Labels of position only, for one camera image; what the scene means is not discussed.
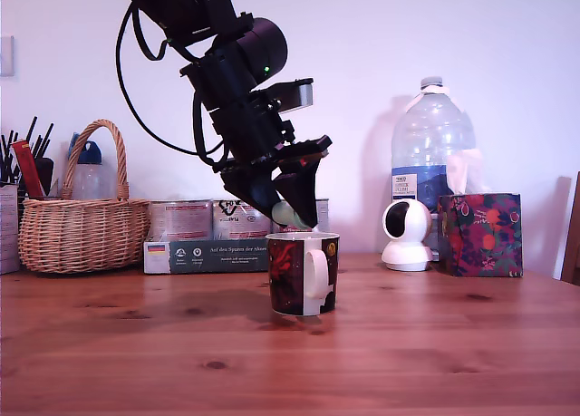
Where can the pale green coffee capsule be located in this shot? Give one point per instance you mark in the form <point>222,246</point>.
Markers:
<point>285,216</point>

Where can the dark patterned coffee mug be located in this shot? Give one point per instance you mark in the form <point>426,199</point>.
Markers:
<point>290,275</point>

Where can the tin can with black print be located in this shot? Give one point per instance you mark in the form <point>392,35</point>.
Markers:
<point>235,225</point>

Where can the tin can with pink label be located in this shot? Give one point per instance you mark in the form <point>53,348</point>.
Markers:
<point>181,221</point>

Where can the dark cardboard can tray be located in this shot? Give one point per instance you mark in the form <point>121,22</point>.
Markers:
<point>204,256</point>

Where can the large clear water bottle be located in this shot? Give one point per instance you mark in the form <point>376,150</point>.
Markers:
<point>430,139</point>

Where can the white tissue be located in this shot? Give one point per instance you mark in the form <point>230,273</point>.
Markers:
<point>462,171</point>

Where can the small bottle with blue cap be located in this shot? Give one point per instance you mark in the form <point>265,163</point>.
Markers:
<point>90,180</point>

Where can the floral tissue box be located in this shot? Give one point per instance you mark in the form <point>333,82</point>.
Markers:
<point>485,239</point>

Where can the dark utensil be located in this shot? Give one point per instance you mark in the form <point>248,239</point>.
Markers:
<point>45,176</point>

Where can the black straw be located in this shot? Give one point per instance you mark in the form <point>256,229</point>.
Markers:
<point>15,162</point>
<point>4,160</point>
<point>31,129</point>
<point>46,139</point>

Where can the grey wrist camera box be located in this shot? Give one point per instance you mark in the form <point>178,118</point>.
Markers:
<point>299,94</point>

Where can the small white round camera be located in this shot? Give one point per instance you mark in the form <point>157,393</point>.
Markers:
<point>414,235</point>

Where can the white wall plate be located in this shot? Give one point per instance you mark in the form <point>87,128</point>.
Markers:
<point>6,55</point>

